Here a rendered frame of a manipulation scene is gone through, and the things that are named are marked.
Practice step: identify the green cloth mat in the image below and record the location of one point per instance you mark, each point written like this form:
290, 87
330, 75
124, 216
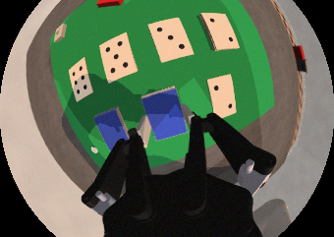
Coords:
90, 26

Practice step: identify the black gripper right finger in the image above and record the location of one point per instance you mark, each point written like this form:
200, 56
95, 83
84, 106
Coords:
253, 164

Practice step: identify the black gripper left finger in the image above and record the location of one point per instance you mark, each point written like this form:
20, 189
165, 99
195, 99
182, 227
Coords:
108, 184

